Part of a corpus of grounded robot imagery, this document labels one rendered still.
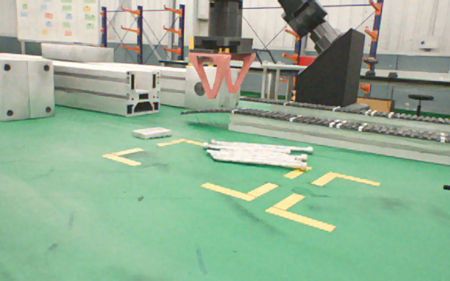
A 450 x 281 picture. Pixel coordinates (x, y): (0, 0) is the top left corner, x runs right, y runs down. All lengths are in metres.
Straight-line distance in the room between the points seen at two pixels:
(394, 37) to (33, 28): 6.53
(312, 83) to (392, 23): 7.29
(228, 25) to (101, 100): 0.29
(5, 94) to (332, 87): 0.81
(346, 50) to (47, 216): 0.94
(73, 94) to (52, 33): 6.04
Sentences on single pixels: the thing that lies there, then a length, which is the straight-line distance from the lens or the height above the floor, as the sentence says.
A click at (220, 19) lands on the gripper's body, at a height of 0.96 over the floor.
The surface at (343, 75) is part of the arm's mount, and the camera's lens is 1.11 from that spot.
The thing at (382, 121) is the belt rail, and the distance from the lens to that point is 0.75.
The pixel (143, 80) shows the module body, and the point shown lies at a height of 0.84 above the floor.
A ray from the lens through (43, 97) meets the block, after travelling 0.71.
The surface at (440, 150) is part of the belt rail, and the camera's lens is 0.56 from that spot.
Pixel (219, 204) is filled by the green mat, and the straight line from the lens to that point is 0.32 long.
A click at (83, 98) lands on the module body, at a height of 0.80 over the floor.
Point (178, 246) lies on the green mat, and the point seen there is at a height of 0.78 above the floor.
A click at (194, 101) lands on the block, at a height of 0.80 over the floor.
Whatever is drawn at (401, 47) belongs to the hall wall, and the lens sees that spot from 8.31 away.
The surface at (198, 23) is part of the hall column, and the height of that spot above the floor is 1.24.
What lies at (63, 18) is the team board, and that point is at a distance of 6.73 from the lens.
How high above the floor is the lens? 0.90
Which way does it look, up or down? 12 degrees down
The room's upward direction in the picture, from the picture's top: 4 degrees clockwise
